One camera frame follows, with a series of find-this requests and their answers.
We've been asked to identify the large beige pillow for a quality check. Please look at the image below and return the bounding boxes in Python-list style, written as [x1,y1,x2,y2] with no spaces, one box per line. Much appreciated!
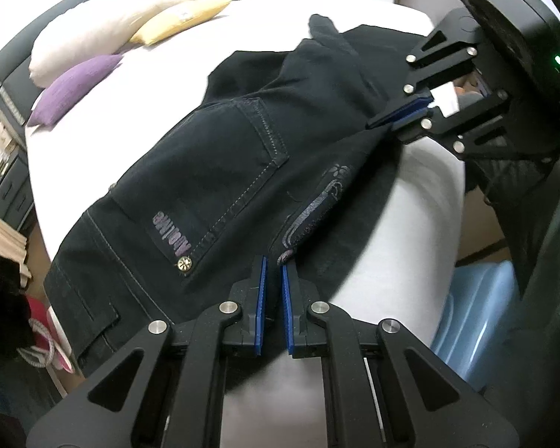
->
[29,0,189,88]

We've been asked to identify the yellow cushion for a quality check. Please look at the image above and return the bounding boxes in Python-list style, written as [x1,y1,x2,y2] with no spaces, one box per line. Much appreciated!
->
[129,0,230,46]

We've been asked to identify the purple cushion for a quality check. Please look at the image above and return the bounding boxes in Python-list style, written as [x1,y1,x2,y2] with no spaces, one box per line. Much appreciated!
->
[27,55,123,127]

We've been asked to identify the beige curtain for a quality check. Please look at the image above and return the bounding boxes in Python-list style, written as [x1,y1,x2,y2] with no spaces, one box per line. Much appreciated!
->
[0,218,32,288]

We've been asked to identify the dark grey nightstand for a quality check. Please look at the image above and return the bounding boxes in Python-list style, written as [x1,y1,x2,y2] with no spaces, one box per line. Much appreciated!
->
[0,148,35,237]

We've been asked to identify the white bed mattress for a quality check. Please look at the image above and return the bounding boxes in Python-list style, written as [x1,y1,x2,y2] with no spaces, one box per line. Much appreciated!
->
[27,0,464,447]

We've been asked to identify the black hanging clothes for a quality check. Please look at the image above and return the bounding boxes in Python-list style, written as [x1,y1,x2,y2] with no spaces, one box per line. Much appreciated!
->
[0,256,35,360]

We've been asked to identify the black denim pants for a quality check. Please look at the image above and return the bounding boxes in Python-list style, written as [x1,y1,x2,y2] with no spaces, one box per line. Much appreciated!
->
[44,15,420,375]

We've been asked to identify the dark grey headboard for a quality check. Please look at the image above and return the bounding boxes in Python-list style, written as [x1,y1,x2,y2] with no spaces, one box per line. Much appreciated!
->
[0,0,190,125]

